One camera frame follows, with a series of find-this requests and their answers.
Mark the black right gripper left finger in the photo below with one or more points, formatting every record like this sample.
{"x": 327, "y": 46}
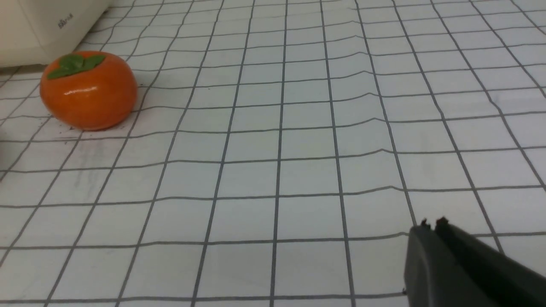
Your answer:
{"x": 432, "y": 275}

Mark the cream white toaster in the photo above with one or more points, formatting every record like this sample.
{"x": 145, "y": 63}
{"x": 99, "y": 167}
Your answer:
{"x": 40, "y": 31}

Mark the orange persimmon with green leaf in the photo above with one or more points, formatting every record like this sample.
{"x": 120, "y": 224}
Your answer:
{"x": 89, "y": 90}

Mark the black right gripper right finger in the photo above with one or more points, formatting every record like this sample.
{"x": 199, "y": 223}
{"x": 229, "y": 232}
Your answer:
{"x": 504, "y": 280}

